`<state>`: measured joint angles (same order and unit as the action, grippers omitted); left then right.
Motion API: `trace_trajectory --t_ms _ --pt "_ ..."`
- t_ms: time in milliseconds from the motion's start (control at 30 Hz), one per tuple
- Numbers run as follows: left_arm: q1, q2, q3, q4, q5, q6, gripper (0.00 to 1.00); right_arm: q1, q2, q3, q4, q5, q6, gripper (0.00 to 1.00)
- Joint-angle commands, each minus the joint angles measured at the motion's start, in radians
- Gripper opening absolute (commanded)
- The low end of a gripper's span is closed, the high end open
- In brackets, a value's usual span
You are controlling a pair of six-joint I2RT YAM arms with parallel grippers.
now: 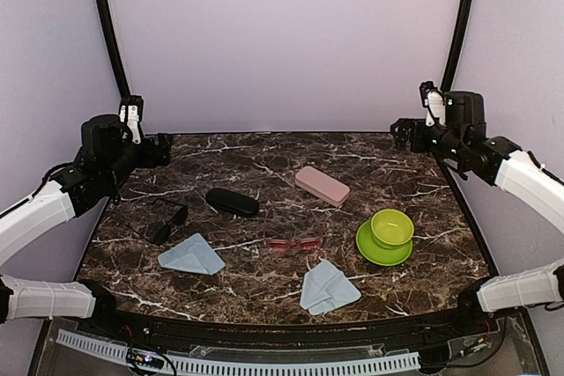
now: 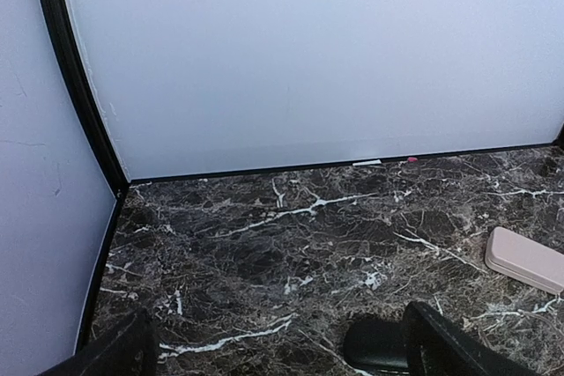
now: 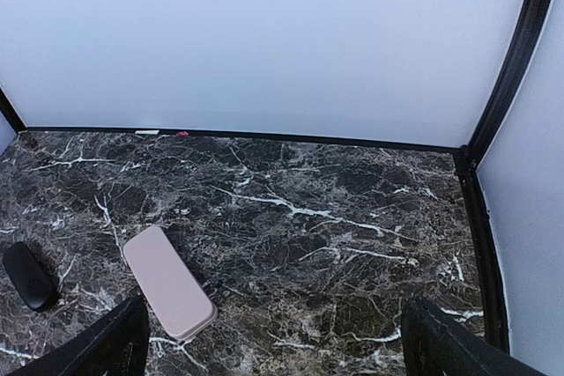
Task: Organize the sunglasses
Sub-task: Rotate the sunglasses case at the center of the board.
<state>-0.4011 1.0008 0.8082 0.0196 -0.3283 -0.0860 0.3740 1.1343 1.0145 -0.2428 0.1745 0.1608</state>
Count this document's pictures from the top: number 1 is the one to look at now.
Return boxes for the black aviator sunglasses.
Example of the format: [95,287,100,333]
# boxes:
[126,198,189,246]

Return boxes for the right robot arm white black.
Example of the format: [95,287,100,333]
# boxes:
[390,82,563,335]

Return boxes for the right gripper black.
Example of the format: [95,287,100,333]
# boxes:
[392,117,468,162]

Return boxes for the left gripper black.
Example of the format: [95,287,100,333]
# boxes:
[103,132,172,190]

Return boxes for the black glasses case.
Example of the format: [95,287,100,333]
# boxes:
[205,188,260,217]

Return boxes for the left black frame post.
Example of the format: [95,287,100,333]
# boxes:
[95,0,130,100]

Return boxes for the pink translucent sunglasses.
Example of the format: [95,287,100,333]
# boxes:
[263,237,323,252]

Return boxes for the green plate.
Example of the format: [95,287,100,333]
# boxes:
[355,221,413,267]

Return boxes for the black frame post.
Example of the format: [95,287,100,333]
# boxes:
[95,0,130,100]
[441,0,472,92]

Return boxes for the white slotted cable duct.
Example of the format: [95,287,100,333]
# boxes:
[56,329,421,375]

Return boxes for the black front rail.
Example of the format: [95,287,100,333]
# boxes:
[78,309,494,351]

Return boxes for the green bowl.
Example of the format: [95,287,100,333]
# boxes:
[369,209,415,249]

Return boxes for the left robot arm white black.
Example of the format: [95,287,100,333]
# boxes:
[1,114,174,337]

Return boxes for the right black frame post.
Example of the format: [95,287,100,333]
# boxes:
[441,0,472,92]

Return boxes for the pink glasses case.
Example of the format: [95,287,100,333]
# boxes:
[294,166,350,207]

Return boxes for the light blue cloth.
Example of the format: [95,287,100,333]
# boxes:
[158,232,226,276]
[300,260,361,316]

